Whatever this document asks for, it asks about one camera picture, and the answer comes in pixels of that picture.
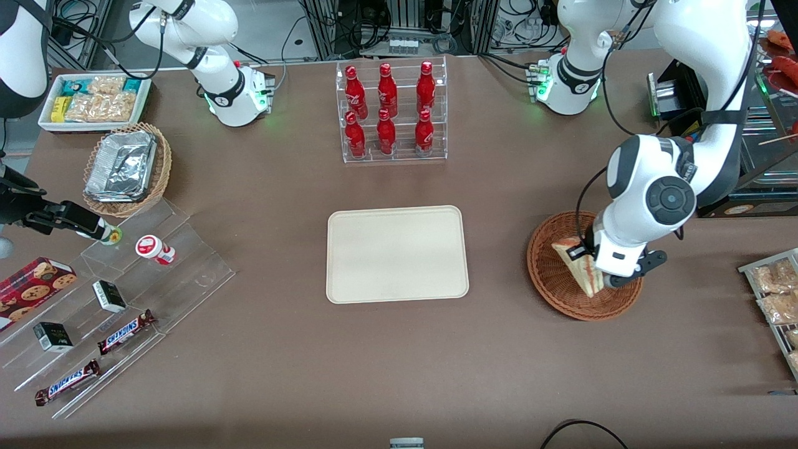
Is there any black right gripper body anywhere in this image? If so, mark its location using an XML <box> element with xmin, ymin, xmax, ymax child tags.
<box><xmin>0</xmin><ymin>163</ymin><xmax>49</xmax><ymax>235</ymax></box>

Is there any triangular sandwich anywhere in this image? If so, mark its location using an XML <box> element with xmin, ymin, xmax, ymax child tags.
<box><xmin>551</xmin><ymin>236</ymin><xmax>606</xmax><ymax>299</ymax></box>

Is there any brown wicker basket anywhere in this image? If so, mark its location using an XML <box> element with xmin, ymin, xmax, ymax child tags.
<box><xmin>527</xmin><ymin>211</ymin><xmax>644</xmax><ymax>322</ymax></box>

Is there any light tan wicker basket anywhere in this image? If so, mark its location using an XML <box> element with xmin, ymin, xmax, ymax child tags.
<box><xmin>82</xmin><ymin>122</ymin><xmax>173</xmax><ymax>219</ymax></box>

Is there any beige plastic tray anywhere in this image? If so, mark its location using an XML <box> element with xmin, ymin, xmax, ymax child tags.
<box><xmin>325</xmin><ymin>205</ymin><xmax>470</xmax><ymax>305</ymax></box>

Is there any aluminium foil container stack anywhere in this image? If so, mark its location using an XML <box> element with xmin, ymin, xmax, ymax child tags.
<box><xmin>84</xmin><ymin>130</ymin><xmax>158</xmax><ymax>204</ymax></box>

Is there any red white yogurt cup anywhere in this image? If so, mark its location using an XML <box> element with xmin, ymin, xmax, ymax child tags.
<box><xmin>135</xmin><ymin>234</ymin><xmax>177</xmax><ymax>266</ymax></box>

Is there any white rectangular snack bin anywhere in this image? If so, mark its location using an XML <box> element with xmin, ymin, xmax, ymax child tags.
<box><xmin>37</xmin><ymin>71</ymin><xmax>153</xmax><ymax>134</ymax></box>

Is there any small black box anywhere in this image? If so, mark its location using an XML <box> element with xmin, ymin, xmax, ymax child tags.
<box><xmin>32</xmin><ymin>321</ymin><xmax>74</xmax><ymax>354</ymax></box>
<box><xmin>92</xmin><ymin>280</ymin><xmax>128</xmax><ymax>314</ymax></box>

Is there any red chocolate cookie box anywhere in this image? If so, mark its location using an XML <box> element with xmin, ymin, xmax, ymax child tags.
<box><xmin>0</xmin><ymin>257</ymin><xmax>78</xmax><ymax>332</ymax></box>

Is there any clear bag of crackers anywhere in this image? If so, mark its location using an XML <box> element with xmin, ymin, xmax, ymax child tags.
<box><xmin>100</xmin><ymin>92</ymin><xmax>138</xmax><ymax>123</ymax></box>
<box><xmin>87</xmin><ymin>75</ymin><xmax>127</xmax><ymax>96</ymax></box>
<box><xmin>64</xmin><ymin>94</ymin><xmax>104</xmax><ymax>123</ymax></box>

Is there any clear acrylic step shelf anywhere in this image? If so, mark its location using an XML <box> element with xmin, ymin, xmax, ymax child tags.
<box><xmin>0</xmin><ymin>197</ymin><xmax>237</xmax><ymax>420</ymax></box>

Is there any Snickers chocolate bar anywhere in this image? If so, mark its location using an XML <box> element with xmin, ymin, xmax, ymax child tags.
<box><xmin>97</xmin><ymin>309</ymin><xmax>157</xmax><ymax>357</ymax></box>
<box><xmin>34</xmin><ymin>358</ymin><xmax>102</xmax><ymax>408</ymax></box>

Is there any black hot food warmer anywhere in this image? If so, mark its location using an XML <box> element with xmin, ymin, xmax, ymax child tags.
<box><xmin>647</xmin><ymin>9</ymin><xmax>798</xmax><ymax>219</ymax></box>

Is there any red cola bottle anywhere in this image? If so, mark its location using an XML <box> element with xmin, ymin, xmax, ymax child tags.
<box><xmin>344</xmin><ymin>111</ymin><xmax>367</xmax><ymax>159</ymax></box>
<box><xmin>377</xmin><ymin>62</ymin><xmax>399</xmax><ymax>118</ymax></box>
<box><xmin>414</xmin><ymin>109</ymin><xmax>435</xmax><ymax>157</ymax></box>
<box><xmin>376</xmin><ymin>109</ymin><xmax>397</xmax><ymax>156</ymax></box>
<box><xmin>344</xmin><ymin>65</ymin><xmax>369</xmax><ymax>120</ymax></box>
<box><xmin>416</xmin><ymin>60</ymin><xmax>436</xmax><ymax>115</ymax></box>

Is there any clear acrylic bottle rack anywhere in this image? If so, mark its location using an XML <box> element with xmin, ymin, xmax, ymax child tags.
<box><xmin>335</xmin><ymin>55</ymin><xmax>449</xmax><ymax>165</ymax></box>

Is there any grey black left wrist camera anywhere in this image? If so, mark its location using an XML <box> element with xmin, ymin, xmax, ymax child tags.
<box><xmin>603</xmin><ymin>249</ymin><xmax>668</xmax><ymax>289</ymax></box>

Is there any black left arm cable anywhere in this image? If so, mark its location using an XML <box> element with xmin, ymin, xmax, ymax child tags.
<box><xmin>575</xmin><ymin>0</ymin><xmax>766</xmax><ymax>250</ymax></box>

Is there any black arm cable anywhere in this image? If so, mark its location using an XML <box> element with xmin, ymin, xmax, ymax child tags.
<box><xmin>49</xmin><ymin>11</ymin><xmax>166</xmax><ymax>80</ymax></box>
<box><xmin>575</xmin><ymin>0</ymin><xmax>766</xmax><ymax>250</ymax></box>

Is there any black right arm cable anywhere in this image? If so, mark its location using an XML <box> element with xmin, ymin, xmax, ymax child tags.
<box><xmin>49</xmin><ymin>11</ymin><xmax>166</xmax><ymax>80</ymax></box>

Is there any black cable loop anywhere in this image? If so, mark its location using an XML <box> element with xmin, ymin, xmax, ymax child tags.
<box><xmin>539</xmin><ymin>419</ymin><xmax>631</xmax><ymax>449</ymax></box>

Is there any grey wire rack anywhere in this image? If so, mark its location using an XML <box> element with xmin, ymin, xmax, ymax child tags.
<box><xmin>738</xmin><ymin>248</ymin><xmax>798</xmax><ymax>382</ymax></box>

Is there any aluminium frame equipment rack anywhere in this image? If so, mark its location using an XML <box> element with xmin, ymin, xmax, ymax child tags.
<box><xmin>298</xmin><ymin>0</ymin><xmax>501</xmax><ymax>61</ymax></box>

